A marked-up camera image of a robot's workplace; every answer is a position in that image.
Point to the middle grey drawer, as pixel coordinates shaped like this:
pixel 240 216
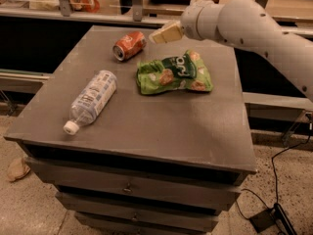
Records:
pixel 107 207

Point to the top grey drawer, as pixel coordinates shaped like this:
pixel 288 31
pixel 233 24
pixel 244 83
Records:
pixel 109 180

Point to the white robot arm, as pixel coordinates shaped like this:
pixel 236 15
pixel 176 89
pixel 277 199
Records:
pixel 245 25

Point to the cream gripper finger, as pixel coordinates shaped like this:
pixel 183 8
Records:
pixel 171 31

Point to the grey drawer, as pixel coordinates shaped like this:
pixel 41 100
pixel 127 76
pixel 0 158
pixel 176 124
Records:
pixel 109 180
pixel 107 207
pixel 130 227

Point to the bottom grey drawer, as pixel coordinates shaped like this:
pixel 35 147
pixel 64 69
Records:
pixel 130 227

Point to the green chip bag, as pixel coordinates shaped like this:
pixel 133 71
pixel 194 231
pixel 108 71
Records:
pixel 186 72

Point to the clear plastic water bottle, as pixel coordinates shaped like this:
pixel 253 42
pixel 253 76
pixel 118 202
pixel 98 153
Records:
pixel 89 103

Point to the grey drawer cabinet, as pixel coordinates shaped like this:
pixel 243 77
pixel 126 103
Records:
pixel 178 135

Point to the crumpled brown paper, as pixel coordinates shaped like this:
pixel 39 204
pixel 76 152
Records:
pixel 17 169

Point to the red coke can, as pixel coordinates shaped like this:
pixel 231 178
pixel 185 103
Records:
pixel 129 45

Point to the black power strip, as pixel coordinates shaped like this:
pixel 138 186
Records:
pixel 281 215

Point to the long grey counter shelf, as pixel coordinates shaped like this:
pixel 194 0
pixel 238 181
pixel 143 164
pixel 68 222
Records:
pixel 295 15

